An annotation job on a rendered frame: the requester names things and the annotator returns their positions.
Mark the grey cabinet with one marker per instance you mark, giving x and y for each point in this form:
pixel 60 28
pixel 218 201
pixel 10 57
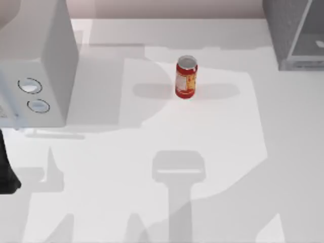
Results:
pixel 288 30

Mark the pale microwave oven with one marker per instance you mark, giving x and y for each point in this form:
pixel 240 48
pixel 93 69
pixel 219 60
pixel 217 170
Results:
pixel 50 50

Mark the red and yellow can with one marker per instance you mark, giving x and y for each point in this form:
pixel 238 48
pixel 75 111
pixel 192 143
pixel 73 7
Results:
pixel 186 78

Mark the round microwave knob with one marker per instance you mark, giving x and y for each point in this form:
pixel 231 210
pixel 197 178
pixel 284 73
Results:
pixel 38 106
pixel 30 86

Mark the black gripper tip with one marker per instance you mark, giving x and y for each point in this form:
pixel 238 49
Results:
pixel 6 174

